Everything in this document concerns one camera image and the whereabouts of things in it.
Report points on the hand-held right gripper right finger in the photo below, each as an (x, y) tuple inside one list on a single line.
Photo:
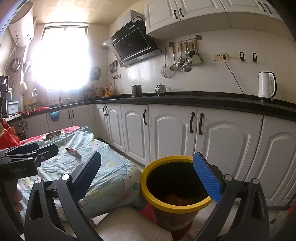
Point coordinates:
[(207, 176)]

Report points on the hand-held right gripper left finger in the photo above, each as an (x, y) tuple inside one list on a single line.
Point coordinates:
[(89, 171)]

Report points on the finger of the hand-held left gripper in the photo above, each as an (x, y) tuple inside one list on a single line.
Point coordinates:
[(46, 151), (25, 148)]

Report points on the red snack wrapper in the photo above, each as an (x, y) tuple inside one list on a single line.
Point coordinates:
[(73, 151)]

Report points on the red plastic bag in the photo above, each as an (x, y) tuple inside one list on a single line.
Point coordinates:
[(178, 199)]

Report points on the yellow rimmed bin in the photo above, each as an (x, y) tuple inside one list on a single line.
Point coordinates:
[(171, 160)]

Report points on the person's left hand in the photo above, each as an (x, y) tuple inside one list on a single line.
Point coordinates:
[(17, 199)]

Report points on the red bed sheet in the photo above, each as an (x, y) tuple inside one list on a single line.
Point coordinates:
[(30, 139)]

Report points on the round metal pan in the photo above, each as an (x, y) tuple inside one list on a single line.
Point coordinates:
[(54, 134)]

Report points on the table with patterned cloth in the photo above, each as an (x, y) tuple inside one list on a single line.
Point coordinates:
[(106, 162)]

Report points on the red cushion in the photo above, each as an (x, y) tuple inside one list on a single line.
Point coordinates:
[(9, 136)]

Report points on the row of white cabinet doors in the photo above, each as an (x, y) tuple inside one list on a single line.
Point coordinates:
[(231, 150)]

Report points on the blue hanging basin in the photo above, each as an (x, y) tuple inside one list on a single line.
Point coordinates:
[(54, 116)]

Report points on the red cloth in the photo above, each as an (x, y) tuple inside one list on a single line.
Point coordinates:
[(37, 110)]

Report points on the white plastic box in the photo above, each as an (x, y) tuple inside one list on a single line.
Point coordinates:
[(12, 107)]

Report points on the black appliance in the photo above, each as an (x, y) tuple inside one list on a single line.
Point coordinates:
[(3, 97)]

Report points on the dish rack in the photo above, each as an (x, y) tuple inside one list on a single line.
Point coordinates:
[(87, 92)]

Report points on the black kitchen countertop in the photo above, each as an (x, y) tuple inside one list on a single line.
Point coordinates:
[(208, 99)]

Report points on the group of condiment bottles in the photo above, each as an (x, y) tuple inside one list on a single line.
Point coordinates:
[(107, 91)]

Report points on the dark metal pot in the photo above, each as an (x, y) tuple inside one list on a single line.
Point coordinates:
[(136, 90)]

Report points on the kitchen window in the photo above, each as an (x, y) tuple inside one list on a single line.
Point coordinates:
[(62, 58)]

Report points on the metal teapot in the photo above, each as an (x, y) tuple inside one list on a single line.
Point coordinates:
[(161, 90)]

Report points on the hanging kitchen tools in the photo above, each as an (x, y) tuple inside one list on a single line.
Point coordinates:
[(113, 68)]

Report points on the white electric kettle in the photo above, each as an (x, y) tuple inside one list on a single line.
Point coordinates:
[(266, 85)]

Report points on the large metal ladle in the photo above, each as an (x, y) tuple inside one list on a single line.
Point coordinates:
[(186, 67)]

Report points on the pale green spatula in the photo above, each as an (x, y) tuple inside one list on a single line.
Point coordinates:
[(196, 59)]

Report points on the metal skimmer spoon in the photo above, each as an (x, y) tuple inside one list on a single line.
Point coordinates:
[(181, 60)]

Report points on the white water heater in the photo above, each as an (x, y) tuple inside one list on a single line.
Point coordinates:
[(22, 27)]

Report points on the black ladle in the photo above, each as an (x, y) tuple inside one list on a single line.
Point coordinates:
[(192, 53)]

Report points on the black range hood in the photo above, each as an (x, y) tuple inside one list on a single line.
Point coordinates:
[(131, 44)]

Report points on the white upper cabinets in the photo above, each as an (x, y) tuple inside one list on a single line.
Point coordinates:
[(196, 14)]

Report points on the small wall fan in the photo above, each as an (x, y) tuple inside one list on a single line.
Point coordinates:
[(95, 73)]

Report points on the wall power socket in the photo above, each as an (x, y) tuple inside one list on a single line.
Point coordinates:
[(219, 57)]

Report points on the ribbed exhaust duct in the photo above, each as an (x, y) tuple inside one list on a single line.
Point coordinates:
[(105, 44)]

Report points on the black wall hook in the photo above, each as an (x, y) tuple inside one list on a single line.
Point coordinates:
[(254, 57), (241, 56)]

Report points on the utensil wall rail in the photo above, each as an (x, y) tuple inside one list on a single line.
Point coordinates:
[(198, 37)]

